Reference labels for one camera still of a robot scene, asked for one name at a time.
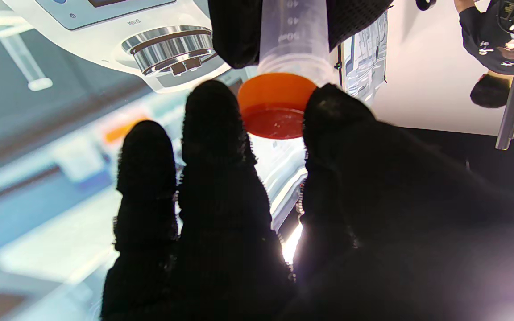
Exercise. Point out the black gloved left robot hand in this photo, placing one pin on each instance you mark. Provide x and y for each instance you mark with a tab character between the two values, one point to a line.
239	31

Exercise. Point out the clear plastic test tube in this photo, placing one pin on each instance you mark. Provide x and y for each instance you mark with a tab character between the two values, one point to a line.
295	40

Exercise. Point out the black backdrop stand pole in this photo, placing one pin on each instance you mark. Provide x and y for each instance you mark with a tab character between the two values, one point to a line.
340	67

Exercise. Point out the person in dark shirt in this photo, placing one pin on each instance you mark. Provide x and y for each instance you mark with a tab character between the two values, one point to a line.
491	49

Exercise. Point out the printed laboratory backdrop banner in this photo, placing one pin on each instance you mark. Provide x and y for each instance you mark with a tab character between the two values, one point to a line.
60	133

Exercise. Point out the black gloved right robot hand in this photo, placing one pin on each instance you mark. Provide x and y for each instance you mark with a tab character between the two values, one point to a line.
395	223

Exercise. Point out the orange tube cap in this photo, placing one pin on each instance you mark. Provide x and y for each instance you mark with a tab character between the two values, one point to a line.
275	109

